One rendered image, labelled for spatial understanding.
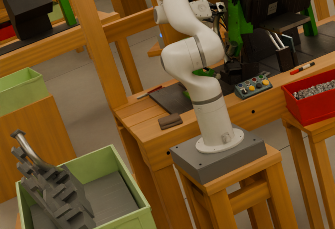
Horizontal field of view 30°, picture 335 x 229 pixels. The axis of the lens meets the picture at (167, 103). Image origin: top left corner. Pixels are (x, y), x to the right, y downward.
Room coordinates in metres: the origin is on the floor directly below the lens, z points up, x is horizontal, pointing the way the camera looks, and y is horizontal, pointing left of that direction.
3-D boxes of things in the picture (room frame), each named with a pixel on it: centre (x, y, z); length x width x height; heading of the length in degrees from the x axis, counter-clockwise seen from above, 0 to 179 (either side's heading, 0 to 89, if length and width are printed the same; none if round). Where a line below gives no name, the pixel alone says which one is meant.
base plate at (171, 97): (2.94, -0.51, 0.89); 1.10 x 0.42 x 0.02; 103
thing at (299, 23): (2.86, -0.60, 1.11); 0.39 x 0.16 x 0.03; 13
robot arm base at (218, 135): (2.18, -0.15, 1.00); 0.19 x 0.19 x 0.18
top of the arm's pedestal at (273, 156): (2.18, -0.15, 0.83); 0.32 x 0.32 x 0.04; 16
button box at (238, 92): (2.60, -0.38, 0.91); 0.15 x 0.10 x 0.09; 103
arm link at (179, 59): (2.19, -0.12, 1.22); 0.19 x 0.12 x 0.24; 91
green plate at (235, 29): (2.86, -0.45, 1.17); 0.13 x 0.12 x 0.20; 103
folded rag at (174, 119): (2.53, 0.01, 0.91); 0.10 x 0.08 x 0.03; 93
